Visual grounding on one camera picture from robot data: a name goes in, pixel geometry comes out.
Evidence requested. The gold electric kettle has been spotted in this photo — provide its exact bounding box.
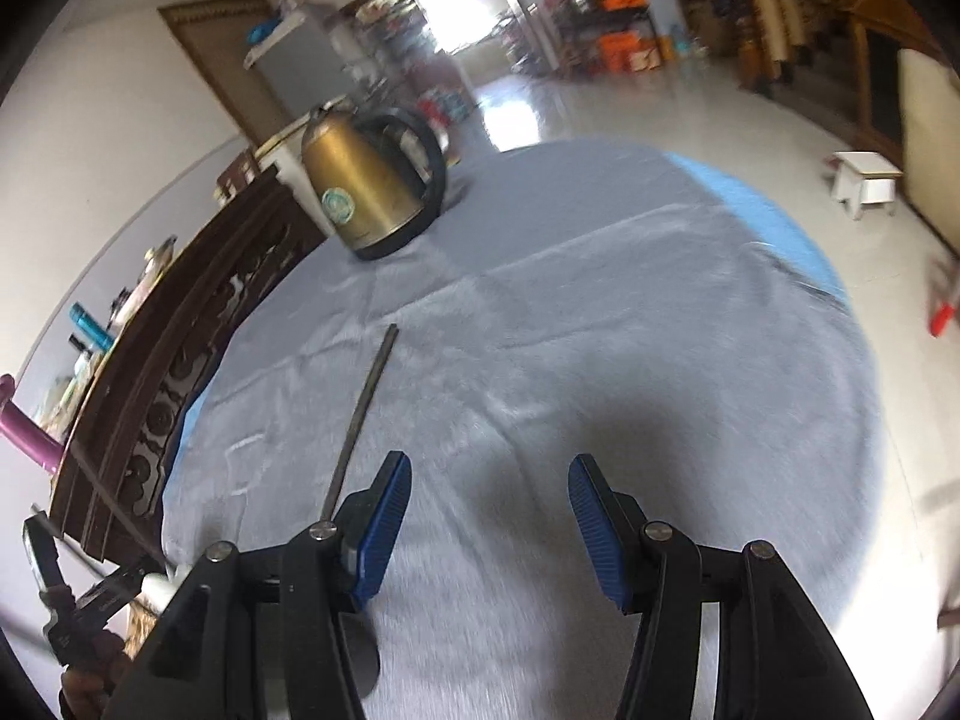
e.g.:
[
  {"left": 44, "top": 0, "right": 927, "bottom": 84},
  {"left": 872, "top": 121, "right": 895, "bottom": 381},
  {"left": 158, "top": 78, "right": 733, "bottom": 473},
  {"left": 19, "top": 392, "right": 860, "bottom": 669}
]
[{"left": 300, "top": 106, "right": 449, "bottom": 262}]

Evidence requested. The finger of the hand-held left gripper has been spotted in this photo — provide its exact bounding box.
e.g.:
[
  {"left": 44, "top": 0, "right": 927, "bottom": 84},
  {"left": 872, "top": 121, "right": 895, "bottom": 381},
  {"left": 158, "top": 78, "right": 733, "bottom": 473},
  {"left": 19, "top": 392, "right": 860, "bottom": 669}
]
[{"left": 79, "top": 561, "right": 164, "bottom": 620}]

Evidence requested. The carved dark wooden chair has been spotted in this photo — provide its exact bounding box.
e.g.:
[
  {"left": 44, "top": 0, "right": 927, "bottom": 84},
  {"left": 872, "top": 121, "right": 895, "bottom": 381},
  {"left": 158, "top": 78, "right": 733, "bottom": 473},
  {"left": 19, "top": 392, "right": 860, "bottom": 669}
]
[{"left": 49, "top": 165, "right": 331, "bottom": 563}]

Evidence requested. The orange crate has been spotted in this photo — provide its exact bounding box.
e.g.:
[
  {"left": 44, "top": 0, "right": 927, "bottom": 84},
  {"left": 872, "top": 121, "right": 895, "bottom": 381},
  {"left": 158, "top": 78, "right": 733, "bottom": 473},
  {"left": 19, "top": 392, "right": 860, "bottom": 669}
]
[{"left": 596, "top": 34, "right": 653, "bottom": 74}]

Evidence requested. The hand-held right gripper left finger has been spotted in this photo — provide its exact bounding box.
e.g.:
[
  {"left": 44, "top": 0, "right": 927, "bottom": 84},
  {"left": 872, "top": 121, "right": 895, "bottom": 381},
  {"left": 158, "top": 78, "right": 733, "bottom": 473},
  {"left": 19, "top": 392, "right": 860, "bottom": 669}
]
[{"left": 103, "top": 450, "right": 413, "bottom": 720}]

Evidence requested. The blue cloth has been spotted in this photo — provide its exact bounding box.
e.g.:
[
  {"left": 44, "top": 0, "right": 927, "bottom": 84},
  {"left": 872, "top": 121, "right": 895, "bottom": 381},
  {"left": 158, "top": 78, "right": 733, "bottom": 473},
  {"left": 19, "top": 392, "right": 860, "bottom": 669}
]
[{"left": 180, "top": 152, "right": 852, "bottom": 436}]

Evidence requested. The brown wooden door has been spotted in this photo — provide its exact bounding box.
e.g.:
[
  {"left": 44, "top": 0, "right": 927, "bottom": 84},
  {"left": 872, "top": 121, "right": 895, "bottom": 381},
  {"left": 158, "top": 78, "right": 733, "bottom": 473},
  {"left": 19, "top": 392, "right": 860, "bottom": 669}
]
[{"left": 157, "top": 0, "right": 293, "bottom": 147}]

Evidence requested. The grey tablecloth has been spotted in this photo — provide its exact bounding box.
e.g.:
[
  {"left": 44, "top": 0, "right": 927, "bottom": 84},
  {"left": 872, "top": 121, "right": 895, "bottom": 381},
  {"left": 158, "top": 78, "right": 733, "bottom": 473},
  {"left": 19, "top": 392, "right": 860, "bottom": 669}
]
[{"left": 161, "top": 139, "right": 882, "bottom": 720}]

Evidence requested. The white ceramic spoon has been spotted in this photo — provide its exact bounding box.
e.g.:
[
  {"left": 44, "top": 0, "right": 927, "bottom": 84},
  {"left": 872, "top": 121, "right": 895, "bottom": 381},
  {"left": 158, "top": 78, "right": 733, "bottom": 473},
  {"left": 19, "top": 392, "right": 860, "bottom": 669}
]
[{"left": 142, "top": 572, "right": 190, "bottom": 616}]

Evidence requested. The grey refrigerator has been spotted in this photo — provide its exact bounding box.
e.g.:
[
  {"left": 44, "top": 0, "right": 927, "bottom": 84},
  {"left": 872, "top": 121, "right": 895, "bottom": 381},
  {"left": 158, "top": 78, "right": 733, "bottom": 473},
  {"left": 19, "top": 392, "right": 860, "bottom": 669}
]
[{"left": 244, "top": 1, "right": 353, "bottom": 121}]

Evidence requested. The small white stool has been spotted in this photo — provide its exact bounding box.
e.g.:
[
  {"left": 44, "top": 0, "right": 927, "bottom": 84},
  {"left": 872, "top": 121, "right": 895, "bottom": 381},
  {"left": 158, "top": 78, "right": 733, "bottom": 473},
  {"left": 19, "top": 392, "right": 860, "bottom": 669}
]
[{"left": 831, "top": 151, "right": 905, "bottom": 221}]

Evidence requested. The person's left hand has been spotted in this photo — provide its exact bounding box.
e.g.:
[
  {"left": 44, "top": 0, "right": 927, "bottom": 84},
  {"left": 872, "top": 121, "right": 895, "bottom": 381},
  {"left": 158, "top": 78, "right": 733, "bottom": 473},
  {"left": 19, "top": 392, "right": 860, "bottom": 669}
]
[{"left": 58, "top": 626, "right": 140, "bottom": 720}]

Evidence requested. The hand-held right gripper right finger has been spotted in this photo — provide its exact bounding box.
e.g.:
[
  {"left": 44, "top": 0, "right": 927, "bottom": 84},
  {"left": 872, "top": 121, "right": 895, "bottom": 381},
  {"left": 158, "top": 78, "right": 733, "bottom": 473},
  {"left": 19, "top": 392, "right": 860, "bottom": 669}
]
[{"left": 568, "top": 454, "right": 875, "bottom": 720}]

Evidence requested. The teal bottle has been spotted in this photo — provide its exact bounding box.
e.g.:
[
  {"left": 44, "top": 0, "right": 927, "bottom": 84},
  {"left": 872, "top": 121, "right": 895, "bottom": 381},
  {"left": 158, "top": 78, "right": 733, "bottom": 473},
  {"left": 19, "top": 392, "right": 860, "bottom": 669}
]
[{"left": 69, "top": 304, "right": 115, "bottom": 352}]

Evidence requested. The wooden staircase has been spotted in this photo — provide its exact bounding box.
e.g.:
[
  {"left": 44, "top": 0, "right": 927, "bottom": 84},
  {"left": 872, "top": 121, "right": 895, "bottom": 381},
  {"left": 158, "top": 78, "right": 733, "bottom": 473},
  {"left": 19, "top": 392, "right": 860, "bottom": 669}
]
[{"left": 739, "top": 0, "right": 960, "bottom": 158}]

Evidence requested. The pink plastic object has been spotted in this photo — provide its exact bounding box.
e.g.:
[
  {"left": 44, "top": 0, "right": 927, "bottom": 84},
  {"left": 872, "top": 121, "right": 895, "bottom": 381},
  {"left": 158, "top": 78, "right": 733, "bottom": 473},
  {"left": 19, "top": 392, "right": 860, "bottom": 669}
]
[{"left": 0, "top": 373, "right": 61, "bottom": 477}]

